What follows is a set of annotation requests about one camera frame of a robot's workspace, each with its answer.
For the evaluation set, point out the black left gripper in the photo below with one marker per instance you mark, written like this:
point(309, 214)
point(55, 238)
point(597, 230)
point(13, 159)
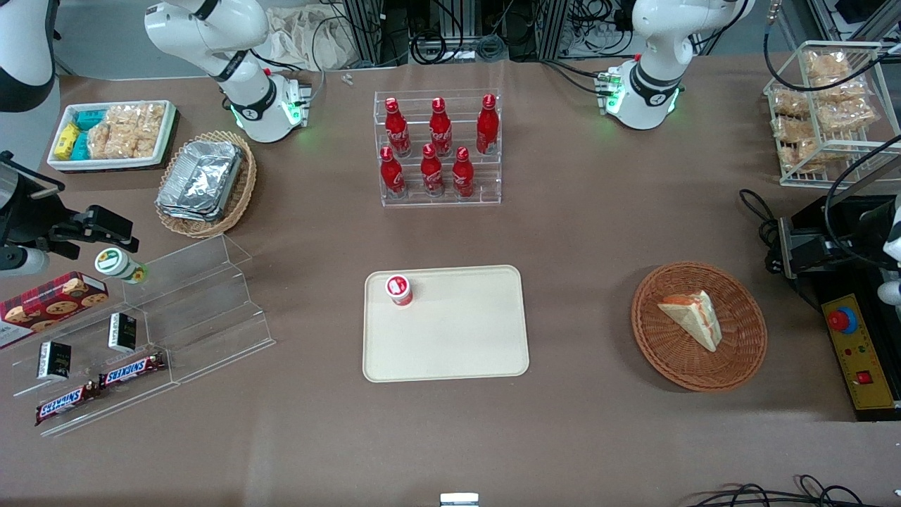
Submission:
point(871, 227)

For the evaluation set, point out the fried snack bag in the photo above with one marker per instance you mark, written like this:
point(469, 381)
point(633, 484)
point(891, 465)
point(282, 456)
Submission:
point(845, 93)
point(827, 69)
point(802, 155)
point(795, 129)
point(790, 104)
point(848, 116)

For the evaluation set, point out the clear acrylic bottle rack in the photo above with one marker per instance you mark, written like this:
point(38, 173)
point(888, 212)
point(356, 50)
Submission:
point(486, 184)

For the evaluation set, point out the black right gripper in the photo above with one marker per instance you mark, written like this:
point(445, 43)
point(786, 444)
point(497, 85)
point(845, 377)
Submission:
point(27, 213)

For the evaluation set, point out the beige cloth bag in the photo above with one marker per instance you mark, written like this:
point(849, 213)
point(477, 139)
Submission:
point(310, 39)

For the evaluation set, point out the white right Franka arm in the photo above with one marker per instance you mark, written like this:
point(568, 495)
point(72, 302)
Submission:
point(232, 63)

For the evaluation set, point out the beige plastic tray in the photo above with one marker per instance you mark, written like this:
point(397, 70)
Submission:
point(457, 331)

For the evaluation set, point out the round brown wicker basket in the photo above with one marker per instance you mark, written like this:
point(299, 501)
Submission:
point(739, 338)

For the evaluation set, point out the white rectangular plastic bin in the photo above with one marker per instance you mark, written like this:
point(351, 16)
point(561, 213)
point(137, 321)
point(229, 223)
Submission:
point(60, 163)

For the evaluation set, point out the Snickers bar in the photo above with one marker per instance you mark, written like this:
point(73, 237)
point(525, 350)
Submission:
point(132, 370)
point(67, 403)

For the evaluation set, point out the red tartan cookie box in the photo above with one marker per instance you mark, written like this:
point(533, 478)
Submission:
point(42, 306)

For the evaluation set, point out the yellow snack box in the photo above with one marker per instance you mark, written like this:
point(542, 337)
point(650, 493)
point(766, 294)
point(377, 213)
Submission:
point(67, 141)

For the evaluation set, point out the oval light wicker basket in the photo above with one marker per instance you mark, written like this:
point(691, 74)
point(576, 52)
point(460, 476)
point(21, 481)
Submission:
point(243, 190)

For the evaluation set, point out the aluminium foil tray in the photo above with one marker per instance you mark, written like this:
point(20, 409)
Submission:
point(211, 213)
point(200, 176)

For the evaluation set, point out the aluminium profile frame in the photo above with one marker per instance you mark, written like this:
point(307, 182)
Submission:
point(552, 28)
point(362, 32)

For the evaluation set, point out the teal snack box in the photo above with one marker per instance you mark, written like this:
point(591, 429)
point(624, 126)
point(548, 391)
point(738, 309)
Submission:
point(89, 119)
point(80, 146)

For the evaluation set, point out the clear acrylic stepped shelf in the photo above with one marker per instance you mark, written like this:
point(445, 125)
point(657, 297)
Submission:
point(204, 303)

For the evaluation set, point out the small black box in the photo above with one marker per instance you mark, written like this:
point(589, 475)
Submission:
point(54, 360)
point(122, 332)

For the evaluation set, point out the rice cracker bag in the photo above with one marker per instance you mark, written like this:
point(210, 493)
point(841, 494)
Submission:
point(120, 144)
point(137, 118)

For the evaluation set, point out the yellow black emergency stop box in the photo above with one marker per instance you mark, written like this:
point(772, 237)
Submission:
point(855, 352)

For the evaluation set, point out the red white lidded cup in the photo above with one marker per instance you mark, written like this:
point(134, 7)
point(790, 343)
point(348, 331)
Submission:
point(399, 290)

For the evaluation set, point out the triangle sandwich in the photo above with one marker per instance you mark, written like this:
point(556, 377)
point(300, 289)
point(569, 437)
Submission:
point(693, 318)

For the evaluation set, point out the green white lidded cup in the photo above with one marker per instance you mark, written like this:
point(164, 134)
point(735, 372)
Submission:
point(116, 264)

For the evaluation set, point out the red cola bottle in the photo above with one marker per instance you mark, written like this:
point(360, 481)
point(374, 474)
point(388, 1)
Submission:
point(391, 174)
point(431, 172)
point(487, 127)
point(440, 130)
point(398, 130)
point(462, 174)

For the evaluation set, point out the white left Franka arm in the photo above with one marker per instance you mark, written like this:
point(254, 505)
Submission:
point(651, 77)

